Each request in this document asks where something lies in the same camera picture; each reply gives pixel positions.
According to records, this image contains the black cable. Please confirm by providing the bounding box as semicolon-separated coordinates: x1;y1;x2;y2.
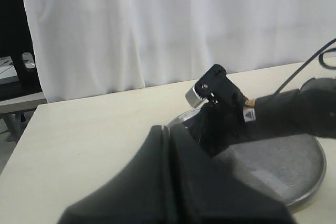
274;37;336;95

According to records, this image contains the round stainless steel plate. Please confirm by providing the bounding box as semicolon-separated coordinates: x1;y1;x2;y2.
166;107;327;208

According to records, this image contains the white curtain backdrop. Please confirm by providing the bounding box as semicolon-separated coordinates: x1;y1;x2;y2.
24;0;335;102

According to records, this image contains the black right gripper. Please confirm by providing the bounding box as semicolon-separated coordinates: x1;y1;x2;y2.
169;95;296;223

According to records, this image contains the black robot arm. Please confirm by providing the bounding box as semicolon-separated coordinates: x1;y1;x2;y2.
59;78;335;223

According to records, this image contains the grey side table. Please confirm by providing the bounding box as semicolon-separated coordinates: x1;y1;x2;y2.
1;56;47;143

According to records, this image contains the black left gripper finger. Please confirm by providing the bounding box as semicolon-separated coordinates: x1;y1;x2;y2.
56;125;169;224

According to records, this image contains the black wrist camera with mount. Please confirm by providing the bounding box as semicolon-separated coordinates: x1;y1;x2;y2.
185;64;247;108

